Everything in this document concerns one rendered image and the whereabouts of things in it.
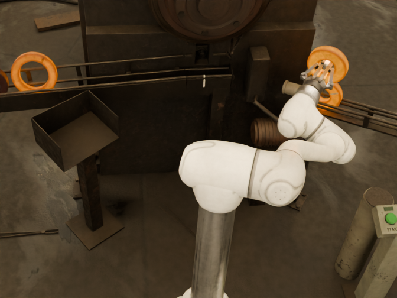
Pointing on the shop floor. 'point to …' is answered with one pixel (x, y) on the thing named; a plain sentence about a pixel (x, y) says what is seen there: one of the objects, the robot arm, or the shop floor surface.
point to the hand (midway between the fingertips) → (328, 61)
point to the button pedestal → (378, 260)
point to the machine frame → (171, 44)
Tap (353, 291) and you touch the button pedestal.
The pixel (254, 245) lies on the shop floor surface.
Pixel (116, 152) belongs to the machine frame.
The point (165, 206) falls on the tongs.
